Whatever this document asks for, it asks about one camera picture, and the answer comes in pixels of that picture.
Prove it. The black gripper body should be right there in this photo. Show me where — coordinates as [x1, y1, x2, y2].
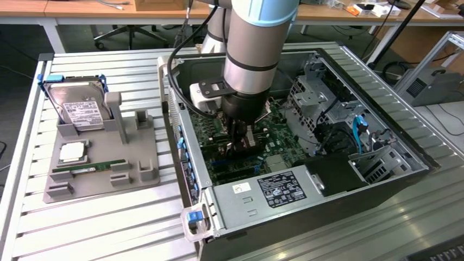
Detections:
[220, 91, 271, 127]

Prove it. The graphics card with black cooler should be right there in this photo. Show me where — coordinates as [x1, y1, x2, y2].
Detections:
[202, 125, 263, 164]

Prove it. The metal socket cover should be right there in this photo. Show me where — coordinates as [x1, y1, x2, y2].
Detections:
[258, 97, 276, 122]

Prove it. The green motherboard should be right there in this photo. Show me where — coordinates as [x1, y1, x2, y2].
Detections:
[187, 97, 303, 186]

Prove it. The blue expansion slot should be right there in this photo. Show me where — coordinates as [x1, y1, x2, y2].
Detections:
[211, 159, 256, 166]

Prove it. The black expansion slot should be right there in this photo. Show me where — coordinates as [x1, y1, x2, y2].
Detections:
[214, 164, 256, 175]
[218, 169, 259, 183]

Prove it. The silver chipset heatsink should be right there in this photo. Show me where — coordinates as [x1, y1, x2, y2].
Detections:
[263, 156, 288, 172]

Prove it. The silver disk bay cage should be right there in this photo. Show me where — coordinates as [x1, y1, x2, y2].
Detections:
[286, 74, 363, 136]

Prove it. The black plastic shroud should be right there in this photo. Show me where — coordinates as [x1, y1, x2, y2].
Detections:
[292, 155, 370, 198]

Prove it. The grey power supply unit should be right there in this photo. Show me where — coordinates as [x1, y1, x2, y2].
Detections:
[211, 164, 326, 238]

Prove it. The grey parts rack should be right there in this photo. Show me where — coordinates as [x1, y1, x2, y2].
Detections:
[43, 91, 163, 204]

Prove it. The black open PC case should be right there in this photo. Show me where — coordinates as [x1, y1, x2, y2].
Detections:
[156, 48, 442, 261]

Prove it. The black office chair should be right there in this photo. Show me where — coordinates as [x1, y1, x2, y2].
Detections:
[92, 24, 171, 50]

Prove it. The perforated metal disk bay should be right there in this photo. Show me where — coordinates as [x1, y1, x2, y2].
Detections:
[347, 145, 430, 186]

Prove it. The wooden desk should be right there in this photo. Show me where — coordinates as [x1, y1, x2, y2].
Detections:
[295, 0, 464, 36]
[0, 0, 211, 54]

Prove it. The silver CPU chip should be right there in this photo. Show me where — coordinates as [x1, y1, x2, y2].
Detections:
[59, 142, 88, 161]

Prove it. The wooden box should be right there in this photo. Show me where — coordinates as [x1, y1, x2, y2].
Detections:
[135, 0, 187, 12]

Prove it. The hard disk in blue caddy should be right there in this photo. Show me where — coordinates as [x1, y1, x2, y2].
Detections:
[38, 73, 115, 133]

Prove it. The black white small device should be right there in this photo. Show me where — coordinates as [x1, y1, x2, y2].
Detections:
[354, 3, 375, 16]

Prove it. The black tripod pole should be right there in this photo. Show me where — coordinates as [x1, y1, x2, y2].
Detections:
[367, 0, 428, 70]

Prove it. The white box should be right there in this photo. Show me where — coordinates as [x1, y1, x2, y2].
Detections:
[370, 5, 402, 18]

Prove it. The grey machine housing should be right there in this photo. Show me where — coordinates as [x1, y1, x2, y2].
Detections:
[395, 67, 464, 107]

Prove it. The black keyboard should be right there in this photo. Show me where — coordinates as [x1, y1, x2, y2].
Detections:
[406, 239, 464, 261]

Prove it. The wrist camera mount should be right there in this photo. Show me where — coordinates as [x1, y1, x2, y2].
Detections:
[188, 77, 238, 114]

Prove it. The sleeved robot cable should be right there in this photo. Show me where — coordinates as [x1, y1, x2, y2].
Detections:
[167, 4, 222, 119]

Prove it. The black wire bundle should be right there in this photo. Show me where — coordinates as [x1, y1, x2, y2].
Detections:
[314, 126, 359, 157]

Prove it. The grey corner bracket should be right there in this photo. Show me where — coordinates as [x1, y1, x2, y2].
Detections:
[156, 55, 186, 79]

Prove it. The blue wire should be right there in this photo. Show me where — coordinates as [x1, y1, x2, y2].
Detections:
[351, 115, 370, 156]

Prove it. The clear corner bracket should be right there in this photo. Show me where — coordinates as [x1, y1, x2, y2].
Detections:
[180, 205, 214, 243]

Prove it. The aluminium profile frame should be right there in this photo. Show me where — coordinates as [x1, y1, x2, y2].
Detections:
[394, 30, 464, 92]

